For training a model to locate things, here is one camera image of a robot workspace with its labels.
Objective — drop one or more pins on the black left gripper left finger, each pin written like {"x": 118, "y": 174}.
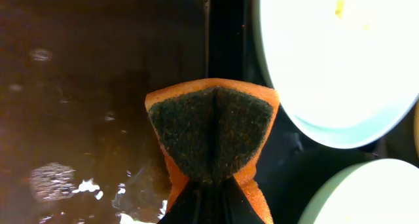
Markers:
{"x": 191, "y": 206}

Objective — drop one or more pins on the round black tray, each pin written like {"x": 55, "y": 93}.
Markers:
{"x": 297, "y": 166}

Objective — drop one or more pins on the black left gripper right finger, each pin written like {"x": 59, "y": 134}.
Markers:
{"x": 231, "y": 205}

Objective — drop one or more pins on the orange green scrub sponge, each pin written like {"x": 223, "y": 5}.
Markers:
{"x": 212, "y": 129}

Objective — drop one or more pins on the light green plate ketchup streaks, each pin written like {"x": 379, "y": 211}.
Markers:
{"x": 346, "y": 70}

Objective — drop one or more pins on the black rectangular water tray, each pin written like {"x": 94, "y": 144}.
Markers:
{"x": 76, "y": 143}

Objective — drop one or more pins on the light green plate orange smear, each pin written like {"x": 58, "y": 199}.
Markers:
{"x": 383, "y": 191}

